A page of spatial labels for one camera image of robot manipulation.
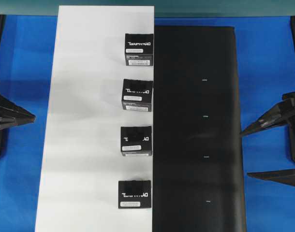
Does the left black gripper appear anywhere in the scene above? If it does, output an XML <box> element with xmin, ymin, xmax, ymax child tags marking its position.
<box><xmin>0</xmin><ymin>94</ymin><xmax>36</xmax><ymax>157</ymax></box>

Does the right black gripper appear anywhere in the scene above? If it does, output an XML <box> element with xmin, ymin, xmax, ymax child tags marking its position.
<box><xmin>240</xmin><ymin>92</ymin><xmax>295</xmax><ymax>187</ymax></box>

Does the moved black Dynamixel box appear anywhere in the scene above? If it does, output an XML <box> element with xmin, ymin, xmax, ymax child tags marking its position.
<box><xmin>118</xmin><ymin>180</ymin><xmax>152</xmax><ymax>209</ymax></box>

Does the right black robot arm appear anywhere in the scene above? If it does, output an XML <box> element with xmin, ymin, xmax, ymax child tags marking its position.
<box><xmin>240</xmin><ymin>16</ymin><xmax>295</xmax><ymax>187</ymax></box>

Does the white base sheet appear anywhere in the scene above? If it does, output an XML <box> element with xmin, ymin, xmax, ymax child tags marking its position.
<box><xmin>35</xmin><ymin>6</ymin><xmax>154</xmax><ymax>232</ymax></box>

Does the black base sheet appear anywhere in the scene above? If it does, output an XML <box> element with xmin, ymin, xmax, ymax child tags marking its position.
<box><xmin>152</xmin><ymin>26</ymin><xmax>247</xmax><ymax>232</ymax></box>

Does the top black Dynamixel box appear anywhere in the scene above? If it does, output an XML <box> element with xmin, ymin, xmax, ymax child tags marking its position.
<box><xmin>124</xmin><ymin>33</ymin><xmax>154</xmax><ymax>66</ymax></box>

